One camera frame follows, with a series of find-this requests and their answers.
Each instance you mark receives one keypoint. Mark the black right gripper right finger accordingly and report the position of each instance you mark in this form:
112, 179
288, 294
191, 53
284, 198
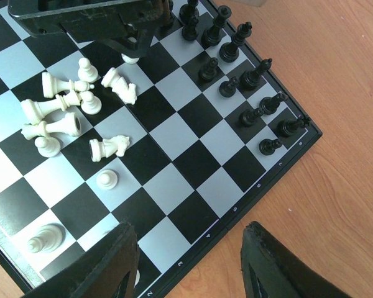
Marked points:
270, 269

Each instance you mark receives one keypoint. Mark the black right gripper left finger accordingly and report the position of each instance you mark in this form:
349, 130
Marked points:
108, 269

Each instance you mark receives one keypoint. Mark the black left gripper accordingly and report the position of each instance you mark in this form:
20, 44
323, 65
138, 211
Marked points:
127, 27

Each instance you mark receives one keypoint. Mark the white knight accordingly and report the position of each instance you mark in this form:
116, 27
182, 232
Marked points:
118, 84
107, 147

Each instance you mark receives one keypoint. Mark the white king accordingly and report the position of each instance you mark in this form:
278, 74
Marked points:
36, 111

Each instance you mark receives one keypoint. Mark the black white chessboard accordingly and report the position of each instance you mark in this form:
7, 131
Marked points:
190, 173

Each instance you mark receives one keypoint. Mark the white pawn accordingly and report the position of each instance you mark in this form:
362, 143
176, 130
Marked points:
106, 179
87, 72
90, 103
137, 277
128, 59

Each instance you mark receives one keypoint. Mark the black pawn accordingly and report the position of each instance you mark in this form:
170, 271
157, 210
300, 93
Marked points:
249, 116
208, 71
189, 31
228, 88
268, 147

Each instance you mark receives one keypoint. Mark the black queen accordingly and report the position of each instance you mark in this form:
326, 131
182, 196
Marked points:
212, 35

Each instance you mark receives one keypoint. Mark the white bishop lying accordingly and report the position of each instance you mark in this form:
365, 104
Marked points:
52, 86

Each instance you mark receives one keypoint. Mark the black king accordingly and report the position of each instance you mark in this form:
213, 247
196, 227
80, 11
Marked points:
229, 52

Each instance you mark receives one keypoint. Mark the white queen lying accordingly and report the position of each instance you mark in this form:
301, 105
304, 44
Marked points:
69, 125

